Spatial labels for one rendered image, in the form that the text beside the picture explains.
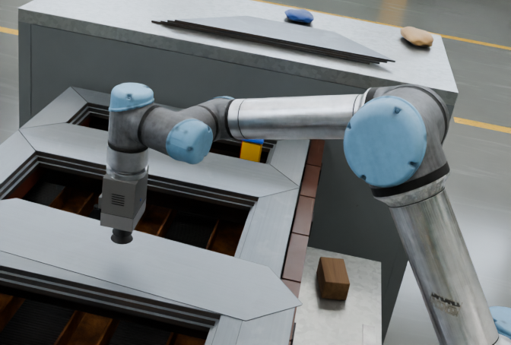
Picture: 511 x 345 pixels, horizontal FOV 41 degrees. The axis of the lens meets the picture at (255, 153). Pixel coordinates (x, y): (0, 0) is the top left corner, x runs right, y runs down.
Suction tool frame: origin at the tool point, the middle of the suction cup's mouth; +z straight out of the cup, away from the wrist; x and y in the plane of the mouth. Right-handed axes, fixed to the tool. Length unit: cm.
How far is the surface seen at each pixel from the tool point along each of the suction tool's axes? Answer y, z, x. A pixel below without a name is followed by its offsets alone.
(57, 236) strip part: -1.2, 3.8, -13.6
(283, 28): -101, -19, 18
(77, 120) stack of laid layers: -58, 6, -32
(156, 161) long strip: -40.4, 3.8, -4.3
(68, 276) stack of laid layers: 9.9, 3.9, -6.9
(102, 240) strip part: -3.1, 3.8, -4.9
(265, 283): -0.4, 3.7, 29.3
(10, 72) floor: -271, 89, -157
